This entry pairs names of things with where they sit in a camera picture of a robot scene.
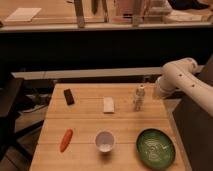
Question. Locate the small clear plastic bottle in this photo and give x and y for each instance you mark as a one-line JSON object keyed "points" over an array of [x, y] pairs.
{"points": [[138, 97]]}

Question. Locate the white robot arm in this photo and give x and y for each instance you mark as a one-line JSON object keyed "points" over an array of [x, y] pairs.
{"points": [[180, 74]]}

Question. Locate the white sponge block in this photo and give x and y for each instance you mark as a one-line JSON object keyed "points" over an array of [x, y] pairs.
{"points": [[108, 105]]}

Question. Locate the black rectangular block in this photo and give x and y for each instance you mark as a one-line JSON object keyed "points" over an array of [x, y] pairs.
{"points": [[69, 97]]}

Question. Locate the white cup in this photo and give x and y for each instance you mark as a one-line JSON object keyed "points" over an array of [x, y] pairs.
{"points": [[104, 141]]}

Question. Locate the orange carrot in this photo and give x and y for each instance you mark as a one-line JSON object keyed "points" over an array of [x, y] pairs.
{"points": [[66, 140]]}

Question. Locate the green patterned plate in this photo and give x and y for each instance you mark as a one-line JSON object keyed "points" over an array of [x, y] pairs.
{"points": [[155, 149]]}

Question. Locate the black chair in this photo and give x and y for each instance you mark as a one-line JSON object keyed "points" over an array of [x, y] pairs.
{"points": [[12, 101]]}

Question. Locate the white board on shelf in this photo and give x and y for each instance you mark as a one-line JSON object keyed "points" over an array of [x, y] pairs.
{"points": [[23, 15]]}

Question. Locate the grey metal post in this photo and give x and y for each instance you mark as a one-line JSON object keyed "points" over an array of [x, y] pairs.
{"points": [[136, 12], [79, 13]]}

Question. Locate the grey metal post right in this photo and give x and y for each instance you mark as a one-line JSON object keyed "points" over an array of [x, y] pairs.
{"points": [[136, 12]]}

